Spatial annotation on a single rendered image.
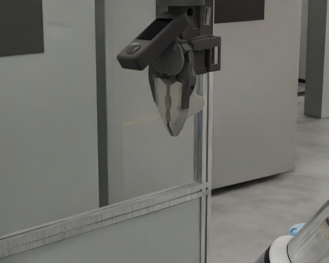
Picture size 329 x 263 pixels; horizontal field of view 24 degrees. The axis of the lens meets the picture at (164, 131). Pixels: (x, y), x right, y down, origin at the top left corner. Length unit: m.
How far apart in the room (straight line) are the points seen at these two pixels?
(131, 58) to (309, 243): 0.35
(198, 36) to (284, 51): 4.23
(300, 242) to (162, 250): 1.23
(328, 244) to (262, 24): 4.24
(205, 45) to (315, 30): 6.36
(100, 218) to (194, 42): 1.01
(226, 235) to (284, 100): 1.31
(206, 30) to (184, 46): 0.06
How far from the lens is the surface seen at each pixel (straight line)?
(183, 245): 2.29
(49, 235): 1.97
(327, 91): 7.53
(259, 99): 5.28
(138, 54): 1.07
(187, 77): 1.11
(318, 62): 7.48
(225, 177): 5.22
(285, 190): 5.38
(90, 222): 2.03
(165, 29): 1.10
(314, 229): 1.02
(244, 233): 4.59
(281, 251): 1.07
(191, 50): 1.12
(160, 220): 2.20
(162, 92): 1.15
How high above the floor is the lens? 1.71
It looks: 14 degrees down
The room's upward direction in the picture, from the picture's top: straight up
